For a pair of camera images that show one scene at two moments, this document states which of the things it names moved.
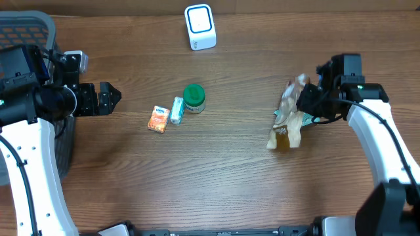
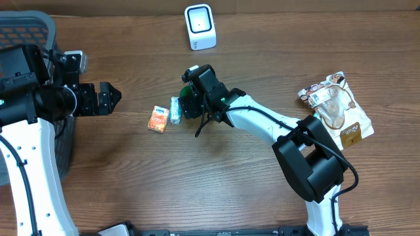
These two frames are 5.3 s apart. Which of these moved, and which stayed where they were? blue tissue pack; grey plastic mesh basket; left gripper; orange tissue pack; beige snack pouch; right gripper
Moved: right gripper; beige snack pouch
Stayed: orange tissue pack; grey plastic mesh basket; blue tissue pack; left gripper
